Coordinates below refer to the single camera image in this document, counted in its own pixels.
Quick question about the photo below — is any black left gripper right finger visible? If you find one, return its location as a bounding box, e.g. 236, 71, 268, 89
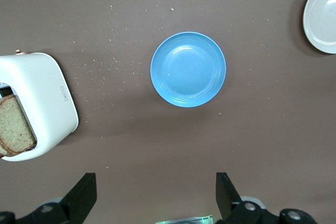
215, 172, 320, 224

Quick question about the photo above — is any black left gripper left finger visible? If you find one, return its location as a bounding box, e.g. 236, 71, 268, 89
0, 173, 98, 224

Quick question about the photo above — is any brown bread slice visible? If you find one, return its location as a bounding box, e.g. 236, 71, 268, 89
0, 144, 27, 158
0, 94, 37, 155

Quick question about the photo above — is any blue plate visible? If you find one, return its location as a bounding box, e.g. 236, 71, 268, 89
150, 31, 227, 108

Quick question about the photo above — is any beige plate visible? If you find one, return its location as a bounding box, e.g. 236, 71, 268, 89
302, 0, 336, 55

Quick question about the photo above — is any white toaster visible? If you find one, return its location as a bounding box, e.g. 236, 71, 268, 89
0, 49, 79, 162

